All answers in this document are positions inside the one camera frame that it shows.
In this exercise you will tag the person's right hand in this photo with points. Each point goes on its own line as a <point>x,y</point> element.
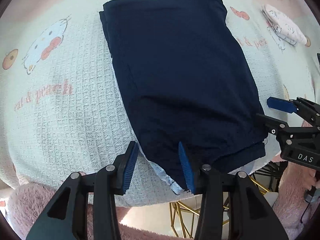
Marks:
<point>315,182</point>

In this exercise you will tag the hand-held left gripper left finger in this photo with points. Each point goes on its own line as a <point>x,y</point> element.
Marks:
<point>130,167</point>

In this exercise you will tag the folded pink printed garment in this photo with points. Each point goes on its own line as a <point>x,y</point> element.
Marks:
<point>282,22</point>

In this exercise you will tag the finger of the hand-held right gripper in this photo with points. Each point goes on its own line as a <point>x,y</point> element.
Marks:
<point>272,123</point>
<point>280,104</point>

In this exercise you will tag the pink cat print blanket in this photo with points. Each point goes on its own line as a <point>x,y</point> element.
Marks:
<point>62,117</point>

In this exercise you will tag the person's right forearm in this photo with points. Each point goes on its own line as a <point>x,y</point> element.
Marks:
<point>287,205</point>

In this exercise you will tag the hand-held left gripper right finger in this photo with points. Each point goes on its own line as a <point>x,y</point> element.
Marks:
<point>187,170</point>

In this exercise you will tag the navy shorts with white stripes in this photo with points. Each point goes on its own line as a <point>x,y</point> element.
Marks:
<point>175,67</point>

